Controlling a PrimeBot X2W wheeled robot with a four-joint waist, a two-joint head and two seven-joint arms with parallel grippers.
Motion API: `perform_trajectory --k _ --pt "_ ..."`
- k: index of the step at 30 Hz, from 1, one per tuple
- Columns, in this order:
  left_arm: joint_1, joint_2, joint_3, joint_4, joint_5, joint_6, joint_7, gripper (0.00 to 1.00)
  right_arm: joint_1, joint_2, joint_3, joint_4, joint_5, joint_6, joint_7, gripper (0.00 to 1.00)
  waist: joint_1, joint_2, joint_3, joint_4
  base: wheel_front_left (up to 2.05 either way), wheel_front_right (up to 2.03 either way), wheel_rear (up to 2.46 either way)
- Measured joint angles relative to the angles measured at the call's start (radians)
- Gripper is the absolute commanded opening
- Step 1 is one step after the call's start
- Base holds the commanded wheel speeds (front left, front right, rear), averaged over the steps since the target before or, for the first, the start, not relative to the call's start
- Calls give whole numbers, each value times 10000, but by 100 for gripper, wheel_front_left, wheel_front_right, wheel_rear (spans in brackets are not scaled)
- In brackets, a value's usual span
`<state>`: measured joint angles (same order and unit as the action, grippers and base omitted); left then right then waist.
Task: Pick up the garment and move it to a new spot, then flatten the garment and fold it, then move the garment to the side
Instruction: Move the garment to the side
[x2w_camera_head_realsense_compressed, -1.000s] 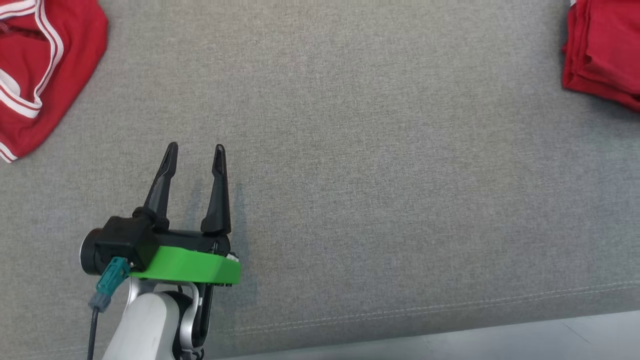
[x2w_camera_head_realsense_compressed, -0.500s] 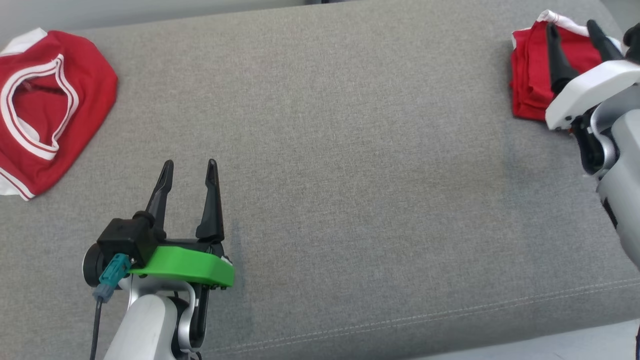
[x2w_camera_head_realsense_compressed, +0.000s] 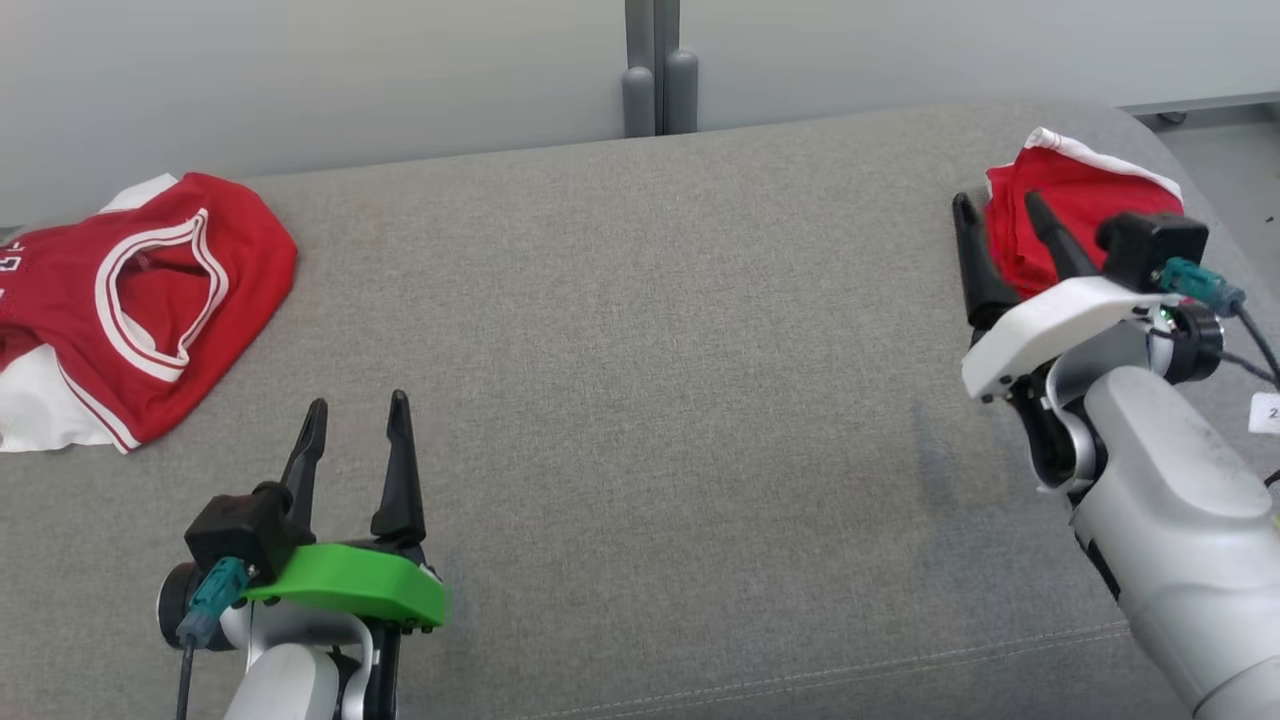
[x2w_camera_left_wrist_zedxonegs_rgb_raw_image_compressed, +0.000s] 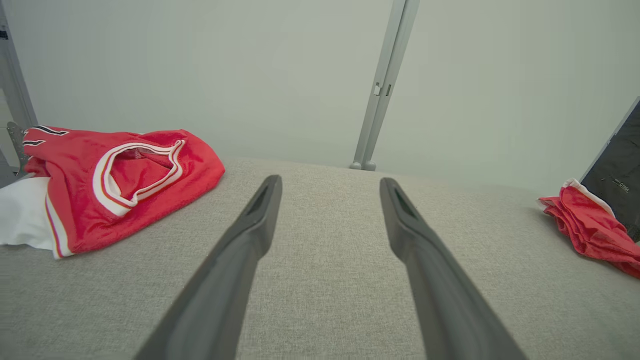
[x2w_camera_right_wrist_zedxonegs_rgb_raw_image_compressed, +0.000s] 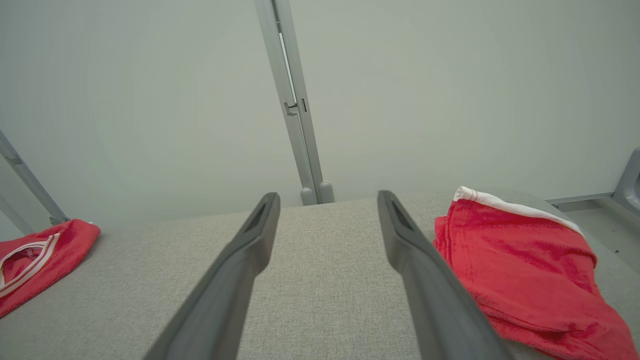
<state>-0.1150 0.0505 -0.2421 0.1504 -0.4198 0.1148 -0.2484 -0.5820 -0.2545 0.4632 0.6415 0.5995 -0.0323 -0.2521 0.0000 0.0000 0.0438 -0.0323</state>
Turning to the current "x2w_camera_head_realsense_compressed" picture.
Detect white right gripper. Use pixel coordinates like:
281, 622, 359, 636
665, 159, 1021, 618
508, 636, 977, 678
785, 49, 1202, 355
951, 192, 1182, 402

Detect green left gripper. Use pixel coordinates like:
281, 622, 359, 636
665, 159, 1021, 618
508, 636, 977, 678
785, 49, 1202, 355
245, 390, 448, 631

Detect red shorts with white stripe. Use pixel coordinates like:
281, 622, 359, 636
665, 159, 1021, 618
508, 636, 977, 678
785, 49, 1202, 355
984, 127, 1187, 300

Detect red basketball jersey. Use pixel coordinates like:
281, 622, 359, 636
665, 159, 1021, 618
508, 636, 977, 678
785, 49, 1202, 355
0, 172, 300, 455

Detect grey fabric sofa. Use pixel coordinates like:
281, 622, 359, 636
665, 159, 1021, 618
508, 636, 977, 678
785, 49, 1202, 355
0, 98, 1280, 720

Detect teal right camera connector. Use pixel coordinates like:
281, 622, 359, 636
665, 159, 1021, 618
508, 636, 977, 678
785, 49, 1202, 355
1159, 257, 1249, 318

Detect teal camera connector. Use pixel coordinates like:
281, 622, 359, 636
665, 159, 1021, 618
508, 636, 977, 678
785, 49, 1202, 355
177, 557, 252, 647
1159, 257, 1249, 318

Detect teal left camera connector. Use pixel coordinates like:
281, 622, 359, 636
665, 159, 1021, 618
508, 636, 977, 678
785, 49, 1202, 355
177, 557, 252, 647

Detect grey floor rail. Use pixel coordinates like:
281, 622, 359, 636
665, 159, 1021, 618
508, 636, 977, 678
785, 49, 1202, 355
1118, 91, 1280, 118

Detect black right camera cable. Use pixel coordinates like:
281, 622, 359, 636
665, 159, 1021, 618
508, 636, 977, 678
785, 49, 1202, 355
1234, 300, 1280, 387

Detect black camera cable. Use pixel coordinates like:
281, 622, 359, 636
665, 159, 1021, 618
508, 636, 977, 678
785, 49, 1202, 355
174, 640, 198, 720
1234, 300, 1280, 387

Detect black left camera cable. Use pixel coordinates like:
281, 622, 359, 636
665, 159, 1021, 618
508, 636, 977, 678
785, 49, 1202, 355
174, 640, 198, 720

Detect grey double partition post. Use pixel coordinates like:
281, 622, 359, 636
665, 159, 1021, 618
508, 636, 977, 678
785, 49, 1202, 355
621, 0, 700, 139

